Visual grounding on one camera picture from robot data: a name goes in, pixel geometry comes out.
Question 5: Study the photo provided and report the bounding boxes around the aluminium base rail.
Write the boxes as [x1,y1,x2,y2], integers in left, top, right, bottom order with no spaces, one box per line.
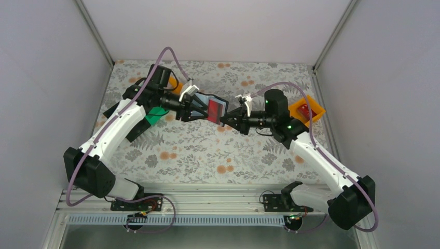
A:
[56,183,324,229]

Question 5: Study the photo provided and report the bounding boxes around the green plastic bin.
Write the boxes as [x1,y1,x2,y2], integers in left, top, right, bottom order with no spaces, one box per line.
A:
[145,107,169,125]

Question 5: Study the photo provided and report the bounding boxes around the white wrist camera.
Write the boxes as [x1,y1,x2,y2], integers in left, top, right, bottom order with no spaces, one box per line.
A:
[235,93,253,117]
[178,80,200,102]

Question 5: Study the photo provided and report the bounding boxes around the red cards in bin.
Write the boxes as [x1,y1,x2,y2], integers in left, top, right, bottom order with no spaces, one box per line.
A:
[297,104,310,119]

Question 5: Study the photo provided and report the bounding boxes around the orange plastic bin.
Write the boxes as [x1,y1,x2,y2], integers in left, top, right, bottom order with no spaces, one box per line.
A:
[288,95,326,127]
[168,76,183,95]

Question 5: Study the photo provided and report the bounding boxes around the black plastic bin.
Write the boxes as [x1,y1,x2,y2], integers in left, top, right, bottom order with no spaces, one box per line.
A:
[100,99,151,143]

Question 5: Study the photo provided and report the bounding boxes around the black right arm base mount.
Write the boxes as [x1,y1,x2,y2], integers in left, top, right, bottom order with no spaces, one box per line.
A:
[259,191,313,213]

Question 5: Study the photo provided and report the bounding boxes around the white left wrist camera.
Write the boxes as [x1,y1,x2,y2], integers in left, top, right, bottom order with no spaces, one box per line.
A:
[178,80,200,102]

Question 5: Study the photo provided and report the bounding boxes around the floral patterned table mat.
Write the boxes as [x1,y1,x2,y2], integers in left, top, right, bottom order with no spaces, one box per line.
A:
[108,60,323,184]

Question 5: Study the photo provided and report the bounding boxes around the black leather card holder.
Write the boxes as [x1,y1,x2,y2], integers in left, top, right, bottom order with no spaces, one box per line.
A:
[195,92,229,127]

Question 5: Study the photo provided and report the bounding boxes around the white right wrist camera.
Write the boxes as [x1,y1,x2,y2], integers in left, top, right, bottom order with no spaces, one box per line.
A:
[235,93,253,117]

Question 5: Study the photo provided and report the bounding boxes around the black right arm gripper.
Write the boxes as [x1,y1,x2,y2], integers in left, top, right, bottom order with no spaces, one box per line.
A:
[219,105,274,135]

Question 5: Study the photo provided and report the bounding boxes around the red card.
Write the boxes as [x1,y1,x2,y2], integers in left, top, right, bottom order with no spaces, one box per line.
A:
[207,100,225,125]

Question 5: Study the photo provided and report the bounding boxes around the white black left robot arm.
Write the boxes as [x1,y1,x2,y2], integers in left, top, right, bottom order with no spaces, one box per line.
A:
[63,64,208,210]

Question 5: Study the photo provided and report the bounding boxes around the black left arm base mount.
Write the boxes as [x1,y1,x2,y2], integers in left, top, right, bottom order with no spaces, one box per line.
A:
[110,193,163,212]

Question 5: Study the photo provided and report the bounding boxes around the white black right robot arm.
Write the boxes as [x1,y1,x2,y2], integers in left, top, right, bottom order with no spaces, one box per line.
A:
[190,89,379,232]

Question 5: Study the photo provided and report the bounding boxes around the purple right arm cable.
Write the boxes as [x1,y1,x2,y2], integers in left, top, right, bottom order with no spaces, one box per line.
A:
[249,81,379,233]

